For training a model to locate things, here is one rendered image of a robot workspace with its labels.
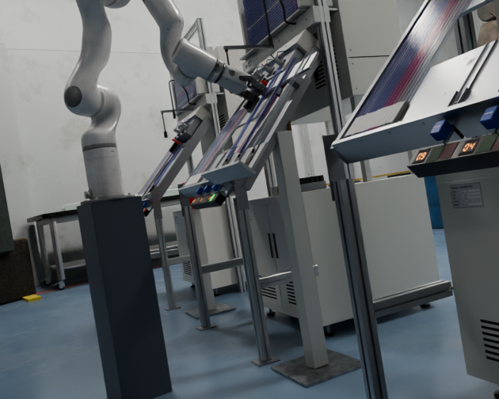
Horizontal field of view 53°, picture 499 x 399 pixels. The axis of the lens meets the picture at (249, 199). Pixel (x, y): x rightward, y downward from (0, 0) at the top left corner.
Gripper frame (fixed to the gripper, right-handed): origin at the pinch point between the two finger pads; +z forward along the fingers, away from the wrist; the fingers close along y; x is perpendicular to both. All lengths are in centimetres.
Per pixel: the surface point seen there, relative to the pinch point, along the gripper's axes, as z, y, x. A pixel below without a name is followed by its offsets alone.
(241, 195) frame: 14.7, 19.6, 30.8
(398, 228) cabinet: 91, 21, 14
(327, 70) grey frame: 32, 19, -34
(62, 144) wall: -45, 510, -53
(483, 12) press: 399, 345, -449
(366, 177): 68, 23, -1
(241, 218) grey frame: 18.3, 20.1, 38.7
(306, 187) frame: 50, 37, 10
